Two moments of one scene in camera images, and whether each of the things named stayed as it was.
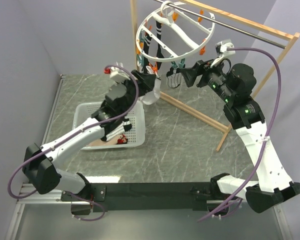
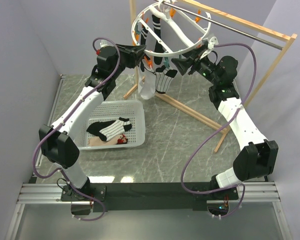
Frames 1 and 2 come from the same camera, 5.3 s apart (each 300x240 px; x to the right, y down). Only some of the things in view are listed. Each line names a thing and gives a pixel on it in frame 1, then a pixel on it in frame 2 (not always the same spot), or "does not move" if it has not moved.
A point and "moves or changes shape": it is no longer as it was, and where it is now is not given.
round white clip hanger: (174, 33) moves or changes shape
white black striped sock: (174, 80) -> (163, 78)
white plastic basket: (136, 136) does not move
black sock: (148, 38) -> (144, 31)
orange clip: (155, 68) -> (150, 62)
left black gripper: (146, 84) -> (134, 53)
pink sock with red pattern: (120, 139) does not move
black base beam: (149, 196) does not move
